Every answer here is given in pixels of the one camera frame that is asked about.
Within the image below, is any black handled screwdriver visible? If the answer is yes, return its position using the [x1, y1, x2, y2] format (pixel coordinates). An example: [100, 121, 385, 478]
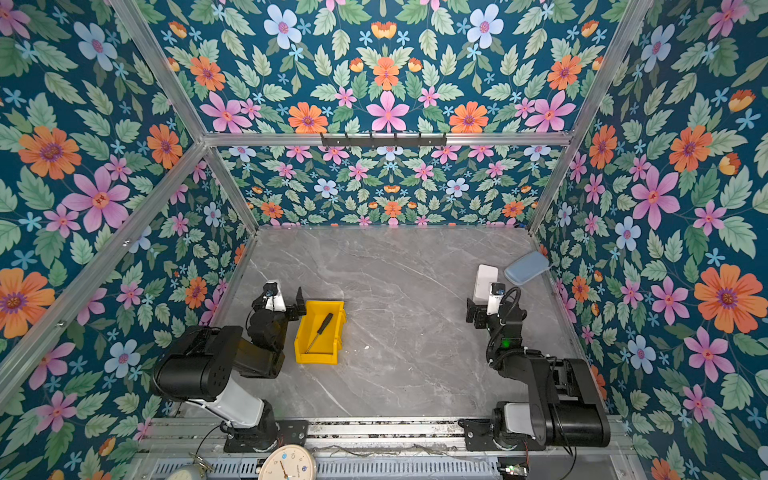
[305, 313, 333, 354]

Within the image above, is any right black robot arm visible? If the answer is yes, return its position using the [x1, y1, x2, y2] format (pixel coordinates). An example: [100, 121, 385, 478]
[459, 282, 611, 452]

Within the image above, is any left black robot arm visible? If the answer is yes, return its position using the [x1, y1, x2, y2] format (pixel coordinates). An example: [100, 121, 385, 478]
[151, 281, 308, 453]

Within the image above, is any yellow plastic bin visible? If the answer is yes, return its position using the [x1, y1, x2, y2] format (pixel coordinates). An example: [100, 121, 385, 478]
[294, 300, 346, 365]

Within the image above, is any white rectangular block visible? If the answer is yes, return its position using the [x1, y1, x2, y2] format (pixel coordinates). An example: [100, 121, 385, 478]
[472, 264, 498, 304]

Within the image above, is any blue grey sponge pad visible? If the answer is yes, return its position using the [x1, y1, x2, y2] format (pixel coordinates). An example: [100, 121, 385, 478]
[503, 251, 550, 286]

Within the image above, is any white round clock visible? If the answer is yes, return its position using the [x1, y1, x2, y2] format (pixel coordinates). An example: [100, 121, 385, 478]
[258, 444, 317, 480]

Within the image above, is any metal dome bell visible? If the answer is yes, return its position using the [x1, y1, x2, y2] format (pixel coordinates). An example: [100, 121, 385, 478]
[166, 463, 208, 480]

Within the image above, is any black hook rack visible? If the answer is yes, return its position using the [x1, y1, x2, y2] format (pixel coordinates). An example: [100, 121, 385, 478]
[320, 133, 448, 149]

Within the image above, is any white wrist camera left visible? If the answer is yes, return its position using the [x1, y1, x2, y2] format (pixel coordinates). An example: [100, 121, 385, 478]
[265, 281, 286, 312]

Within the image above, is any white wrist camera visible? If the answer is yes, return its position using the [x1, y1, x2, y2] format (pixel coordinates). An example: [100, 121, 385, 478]
[486, 282, 506, 316]
[265, 281, 286, 312]

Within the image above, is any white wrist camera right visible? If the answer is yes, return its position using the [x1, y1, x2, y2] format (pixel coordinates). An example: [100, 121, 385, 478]
[486, 282, 506, 316]

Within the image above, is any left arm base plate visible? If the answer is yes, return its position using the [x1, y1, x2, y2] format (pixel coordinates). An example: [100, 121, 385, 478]
[223, 420, 309, 453]

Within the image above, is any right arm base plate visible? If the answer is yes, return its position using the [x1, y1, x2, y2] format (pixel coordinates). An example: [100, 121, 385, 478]
[458, 418, 545, 453]

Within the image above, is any aluminium mounting rail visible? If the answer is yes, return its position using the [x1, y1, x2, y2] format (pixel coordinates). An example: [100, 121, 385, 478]
[139, 415, 636, 458]

